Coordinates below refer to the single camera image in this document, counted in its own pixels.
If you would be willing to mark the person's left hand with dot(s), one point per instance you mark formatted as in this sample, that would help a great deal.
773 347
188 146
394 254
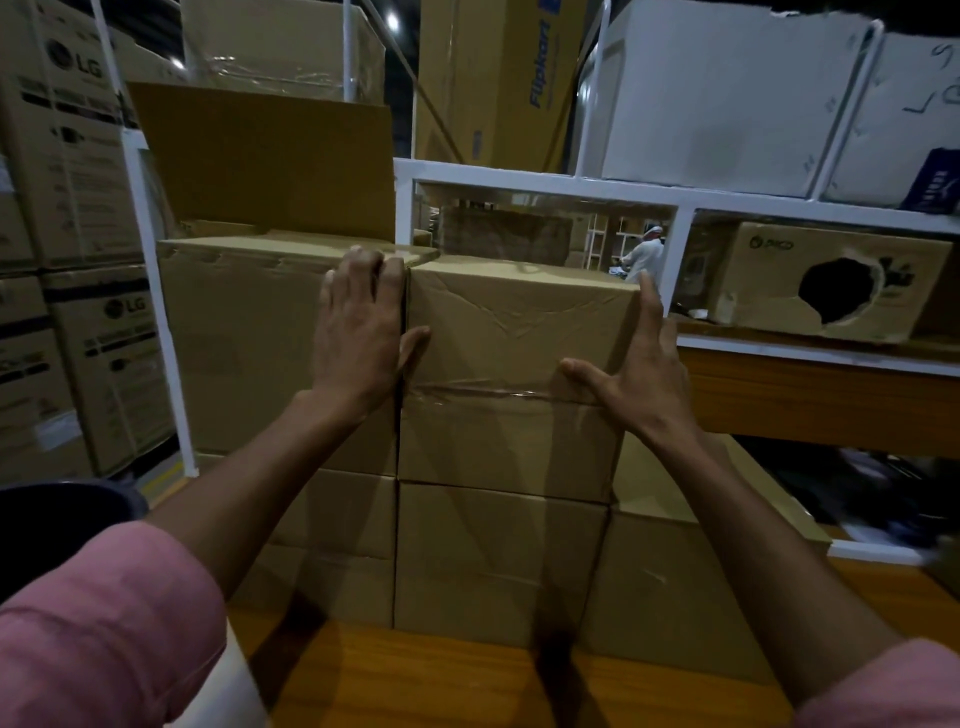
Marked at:
360 337

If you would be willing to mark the person's right hand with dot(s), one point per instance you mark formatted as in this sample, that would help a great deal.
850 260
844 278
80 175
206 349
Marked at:
652 390

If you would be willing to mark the plain brown cardboard box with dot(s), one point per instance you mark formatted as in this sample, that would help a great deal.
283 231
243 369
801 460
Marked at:
502 330
660 585
487 555
240 337
337 525

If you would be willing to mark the black plastic bucket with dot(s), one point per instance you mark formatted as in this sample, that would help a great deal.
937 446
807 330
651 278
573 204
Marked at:
52 517

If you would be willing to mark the person's left forearm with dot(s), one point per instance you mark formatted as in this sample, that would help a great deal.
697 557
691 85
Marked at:
247 487

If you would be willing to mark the person's right forearm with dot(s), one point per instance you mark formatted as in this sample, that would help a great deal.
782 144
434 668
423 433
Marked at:
772 570

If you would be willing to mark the Pico box with hole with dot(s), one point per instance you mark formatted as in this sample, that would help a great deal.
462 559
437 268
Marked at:
757 277

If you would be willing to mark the crumpled brown cardboard box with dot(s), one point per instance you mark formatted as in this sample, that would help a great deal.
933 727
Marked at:
502 232

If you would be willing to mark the stack of large appliance cartons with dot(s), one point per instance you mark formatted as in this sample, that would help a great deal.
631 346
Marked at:
60 225

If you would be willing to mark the wooden drawer panel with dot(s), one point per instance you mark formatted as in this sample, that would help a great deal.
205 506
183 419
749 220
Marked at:
825 397

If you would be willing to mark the white metal shelf rack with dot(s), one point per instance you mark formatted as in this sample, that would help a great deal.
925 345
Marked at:
540 176

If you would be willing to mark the tall brown shelf carton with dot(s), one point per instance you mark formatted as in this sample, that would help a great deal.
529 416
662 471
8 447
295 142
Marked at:
487 75

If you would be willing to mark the plain white carton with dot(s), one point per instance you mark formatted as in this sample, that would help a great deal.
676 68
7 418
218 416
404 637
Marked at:
720 97

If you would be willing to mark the plastic wrapped brown carton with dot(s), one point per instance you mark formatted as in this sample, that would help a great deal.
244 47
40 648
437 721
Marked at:
277 45

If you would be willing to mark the round ceiling lamp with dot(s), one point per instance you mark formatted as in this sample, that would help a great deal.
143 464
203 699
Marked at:
392 21

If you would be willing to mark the white carton with handwriting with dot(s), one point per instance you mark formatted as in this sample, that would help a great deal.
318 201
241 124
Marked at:
892 127

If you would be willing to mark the pink right shirt sleeve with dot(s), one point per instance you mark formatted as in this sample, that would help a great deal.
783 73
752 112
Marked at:
892 690

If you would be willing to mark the pink shirt sleeve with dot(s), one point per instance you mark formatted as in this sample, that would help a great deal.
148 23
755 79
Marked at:
892 690
97 630

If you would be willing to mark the pink left shirt sleeve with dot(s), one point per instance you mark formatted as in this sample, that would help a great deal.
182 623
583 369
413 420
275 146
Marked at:
97 630

